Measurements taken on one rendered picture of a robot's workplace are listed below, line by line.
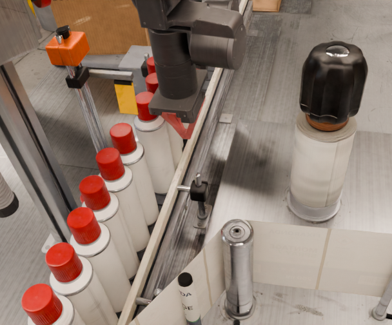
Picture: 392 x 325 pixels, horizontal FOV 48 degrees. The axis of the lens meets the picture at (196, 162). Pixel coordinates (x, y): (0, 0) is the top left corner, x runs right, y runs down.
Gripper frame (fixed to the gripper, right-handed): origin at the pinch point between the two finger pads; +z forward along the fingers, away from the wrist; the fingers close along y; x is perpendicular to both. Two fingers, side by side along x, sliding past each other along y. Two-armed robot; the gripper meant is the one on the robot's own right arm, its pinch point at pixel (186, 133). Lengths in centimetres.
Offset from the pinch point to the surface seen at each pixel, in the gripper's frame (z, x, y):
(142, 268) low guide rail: 10.1, 2.4, -19.6
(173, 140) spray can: 4.9, 3.9, 3.3
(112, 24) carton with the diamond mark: 7, 34, 46
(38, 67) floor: 98, 156, 153
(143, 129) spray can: -2.7, 5.9, -2.8
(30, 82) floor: 98, 152, 137
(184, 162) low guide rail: 9.9, 2.4, 2.8
